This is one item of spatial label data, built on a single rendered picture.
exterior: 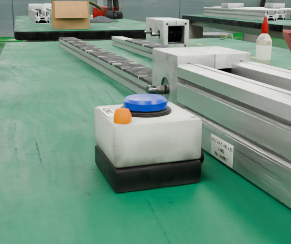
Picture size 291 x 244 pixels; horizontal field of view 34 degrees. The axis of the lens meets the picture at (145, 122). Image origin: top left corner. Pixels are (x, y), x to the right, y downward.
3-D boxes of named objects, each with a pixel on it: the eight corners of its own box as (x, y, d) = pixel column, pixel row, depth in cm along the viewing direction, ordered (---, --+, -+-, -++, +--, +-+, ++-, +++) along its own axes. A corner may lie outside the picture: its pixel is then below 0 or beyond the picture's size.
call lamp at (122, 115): (111, 120, 40) (111, 106, 40) (128, 118, 40) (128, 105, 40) (116, 124, 39) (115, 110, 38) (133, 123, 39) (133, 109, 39)
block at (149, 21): (139, 44, 174) (139, 17, 171) (168, 43, 177) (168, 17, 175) (147, 46, 165) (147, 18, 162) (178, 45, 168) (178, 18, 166)
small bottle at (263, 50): (266, 64, 120) (269, 16, 117) (272, 66, 116) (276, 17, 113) (252, 64, 119) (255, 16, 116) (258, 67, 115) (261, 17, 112)
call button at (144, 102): (118, 114, 45) (117, 93, 44) (158, 111, 46) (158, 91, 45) (130, 124, 41) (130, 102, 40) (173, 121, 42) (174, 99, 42)
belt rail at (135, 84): (59, 46, 166) (58, 38, 165) (70, 46, 167) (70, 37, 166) (146, 99, 77) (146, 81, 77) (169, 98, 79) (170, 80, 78)
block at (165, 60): (135, 117, 66) (135, 49, 63) (216, 111, 70) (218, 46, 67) (157, 134, 57) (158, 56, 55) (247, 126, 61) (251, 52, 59)
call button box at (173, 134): (94, 164, 47) (92, 102, 46) (184, 154, 50) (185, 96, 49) (115, 194, 40) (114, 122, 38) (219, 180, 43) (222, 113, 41)
